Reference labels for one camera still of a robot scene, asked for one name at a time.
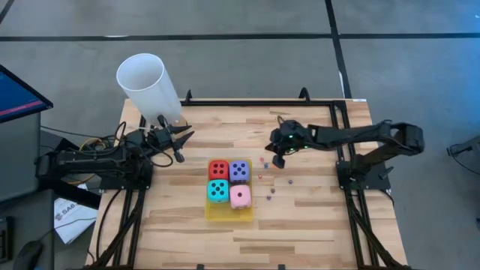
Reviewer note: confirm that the grey desk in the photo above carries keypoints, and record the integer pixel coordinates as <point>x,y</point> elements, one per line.
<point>26,225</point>

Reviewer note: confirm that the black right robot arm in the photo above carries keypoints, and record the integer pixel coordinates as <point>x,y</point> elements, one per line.
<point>348,133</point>

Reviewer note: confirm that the large purple foam die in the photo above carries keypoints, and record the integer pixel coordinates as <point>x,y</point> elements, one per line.
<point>239,179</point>

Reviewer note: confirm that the black aluminium table frame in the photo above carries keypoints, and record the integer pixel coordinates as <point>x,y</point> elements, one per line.
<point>243,102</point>

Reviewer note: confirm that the yellow translucent plastic bin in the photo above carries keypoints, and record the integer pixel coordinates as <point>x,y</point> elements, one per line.
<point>225,214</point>

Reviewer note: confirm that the large cyan foam die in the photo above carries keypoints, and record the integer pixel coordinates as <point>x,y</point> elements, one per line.
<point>218,199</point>

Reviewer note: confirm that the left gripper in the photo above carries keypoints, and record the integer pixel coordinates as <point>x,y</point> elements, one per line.
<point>159,138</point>

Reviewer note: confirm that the large pink foam die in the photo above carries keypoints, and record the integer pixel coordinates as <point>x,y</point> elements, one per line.
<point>240,204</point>

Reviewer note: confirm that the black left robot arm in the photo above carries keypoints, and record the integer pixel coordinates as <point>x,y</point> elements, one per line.
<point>93,165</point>

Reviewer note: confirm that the grey metal stand leg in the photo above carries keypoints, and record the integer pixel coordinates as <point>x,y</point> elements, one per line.
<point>468,144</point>

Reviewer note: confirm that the black equipment base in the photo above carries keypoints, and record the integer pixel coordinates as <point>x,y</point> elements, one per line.
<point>75,195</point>

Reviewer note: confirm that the computer monitor blue screen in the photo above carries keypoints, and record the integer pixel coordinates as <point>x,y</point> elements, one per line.
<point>18,97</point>

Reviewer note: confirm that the white shade wooden base lamp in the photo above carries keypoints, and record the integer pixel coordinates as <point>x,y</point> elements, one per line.
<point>146,86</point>

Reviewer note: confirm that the dark computer mouse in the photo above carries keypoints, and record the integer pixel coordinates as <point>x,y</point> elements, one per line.
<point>28,255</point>

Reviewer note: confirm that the black keyboard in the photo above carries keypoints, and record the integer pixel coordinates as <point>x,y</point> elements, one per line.
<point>5,240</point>

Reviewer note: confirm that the large red foam die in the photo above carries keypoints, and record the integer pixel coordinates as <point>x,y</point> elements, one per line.
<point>219,177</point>

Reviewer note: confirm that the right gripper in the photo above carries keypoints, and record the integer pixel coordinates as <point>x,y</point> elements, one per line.
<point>292,137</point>

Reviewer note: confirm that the white printed paper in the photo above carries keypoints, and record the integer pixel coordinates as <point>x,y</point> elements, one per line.
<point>75,221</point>

